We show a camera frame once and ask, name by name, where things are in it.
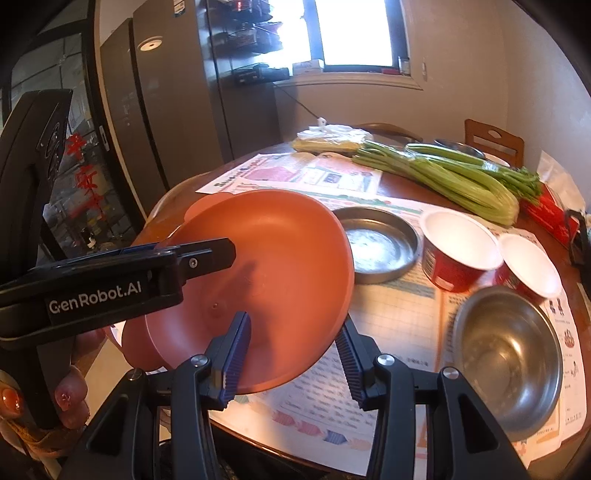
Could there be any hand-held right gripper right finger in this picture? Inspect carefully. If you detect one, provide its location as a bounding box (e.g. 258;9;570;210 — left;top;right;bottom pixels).
335;318;532;480

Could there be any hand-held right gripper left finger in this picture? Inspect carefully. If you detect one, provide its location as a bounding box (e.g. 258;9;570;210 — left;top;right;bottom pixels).
58;311;252;480

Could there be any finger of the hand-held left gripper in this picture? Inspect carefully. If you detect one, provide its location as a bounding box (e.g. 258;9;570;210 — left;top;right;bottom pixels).
115;237;237;286

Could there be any orange plastic bowl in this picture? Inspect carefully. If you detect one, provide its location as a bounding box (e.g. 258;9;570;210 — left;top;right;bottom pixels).
121;188;356;395

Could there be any shallow round metal plate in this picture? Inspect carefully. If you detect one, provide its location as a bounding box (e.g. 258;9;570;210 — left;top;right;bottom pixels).
331;207;424;285

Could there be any stainless steel bowl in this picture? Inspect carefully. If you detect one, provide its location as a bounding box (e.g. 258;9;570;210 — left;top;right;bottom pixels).
450;285;565;431

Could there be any person's left hand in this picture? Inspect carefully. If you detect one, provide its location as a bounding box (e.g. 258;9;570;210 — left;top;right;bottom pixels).
0;368;90;480

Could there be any printed text worksheet paper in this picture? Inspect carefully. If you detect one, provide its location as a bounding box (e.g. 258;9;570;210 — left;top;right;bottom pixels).
208;194;446;450

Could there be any glass door with red decal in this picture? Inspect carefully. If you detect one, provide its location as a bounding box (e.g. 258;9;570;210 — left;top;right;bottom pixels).
0;0;122;261

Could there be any colourful printed flyer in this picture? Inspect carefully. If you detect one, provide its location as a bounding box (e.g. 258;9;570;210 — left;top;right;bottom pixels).
196;152;384;198

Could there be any grey refrigerator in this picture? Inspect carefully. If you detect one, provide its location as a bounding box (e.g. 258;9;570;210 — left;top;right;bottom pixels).
97;0;235;220

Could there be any large red paper bowl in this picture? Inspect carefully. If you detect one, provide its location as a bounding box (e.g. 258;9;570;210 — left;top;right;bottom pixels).
419;210;505;294

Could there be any plastic bag of yellow chives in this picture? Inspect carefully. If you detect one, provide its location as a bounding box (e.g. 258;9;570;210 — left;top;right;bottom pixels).
292;117;372;154

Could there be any thick celery bunch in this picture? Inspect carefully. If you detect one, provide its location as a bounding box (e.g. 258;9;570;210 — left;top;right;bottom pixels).
353;141;520;227

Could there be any small red paper bowl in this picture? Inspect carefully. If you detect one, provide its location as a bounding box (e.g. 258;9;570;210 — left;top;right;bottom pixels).
496;233;563;305

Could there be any worksheet paper with figures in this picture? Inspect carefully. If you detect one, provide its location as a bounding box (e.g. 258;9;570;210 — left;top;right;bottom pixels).
436;226;586;467

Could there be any curved wooden chair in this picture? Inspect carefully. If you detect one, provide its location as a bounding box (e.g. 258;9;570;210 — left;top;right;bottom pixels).
355;122;423;144

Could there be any steel basin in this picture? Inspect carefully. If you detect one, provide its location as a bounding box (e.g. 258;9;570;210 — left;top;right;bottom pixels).
434;138;486;160

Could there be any red tissue box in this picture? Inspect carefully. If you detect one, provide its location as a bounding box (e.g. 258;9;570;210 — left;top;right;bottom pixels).
522;153;589;243

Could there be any leafy celery bunch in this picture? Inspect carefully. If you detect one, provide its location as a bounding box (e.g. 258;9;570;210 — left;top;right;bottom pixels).
405;143;544;200

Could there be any wooden chair with slot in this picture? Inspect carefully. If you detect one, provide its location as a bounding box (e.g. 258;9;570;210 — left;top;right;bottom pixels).
464;119;526;168

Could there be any window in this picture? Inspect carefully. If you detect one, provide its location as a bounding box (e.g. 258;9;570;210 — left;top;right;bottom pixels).
302;0;410;73

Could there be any wire shelf rack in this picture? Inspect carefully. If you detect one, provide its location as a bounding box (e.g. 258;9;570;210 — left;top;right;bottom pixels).
203;0;290;86

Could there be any black charger with cable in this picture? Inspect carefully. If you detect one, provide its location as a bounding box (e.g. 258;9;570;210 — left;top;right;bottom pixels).
566;209;591;267

